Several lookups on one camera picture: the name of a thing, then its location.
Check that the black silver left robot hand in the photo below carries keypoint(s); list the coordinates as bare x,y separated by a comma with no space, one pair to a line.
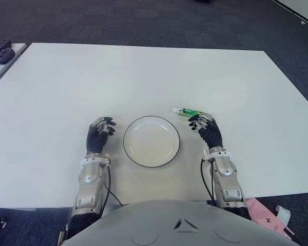
95,141

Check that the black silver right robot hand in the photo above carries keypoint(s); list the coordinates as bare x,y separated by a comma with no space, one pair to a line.
211,134

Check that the green white toothpaste tube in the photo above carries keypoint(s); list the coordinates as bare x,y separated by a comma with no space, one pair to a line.
186,111

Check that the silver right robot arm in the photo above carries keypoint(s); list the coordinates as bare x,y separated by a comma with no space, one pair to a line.
227,179

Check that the white plate with black rim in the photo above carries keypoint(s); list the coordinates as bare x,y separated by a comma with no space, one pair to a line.
151,142

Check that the grey robot torso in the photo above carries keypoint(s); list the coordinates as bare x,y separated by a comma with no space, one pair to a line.
184,223

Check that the pink cardboard box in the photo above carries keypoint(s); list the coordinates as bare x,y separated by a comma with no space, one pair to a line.
264,217

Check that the white paper strip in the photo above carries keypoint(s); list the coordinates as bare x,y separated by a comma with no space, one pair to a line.
283,212

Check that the dark game controller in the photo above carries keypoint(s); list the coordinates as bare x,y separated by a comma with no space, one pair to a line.
2,56
0,43

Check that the small white floor object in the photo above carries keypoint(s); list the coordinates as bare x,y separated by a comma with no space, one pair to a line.
303,22

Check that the white neighbouring table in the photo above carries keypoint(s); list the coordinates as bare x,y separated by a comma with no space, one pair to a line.
300,7

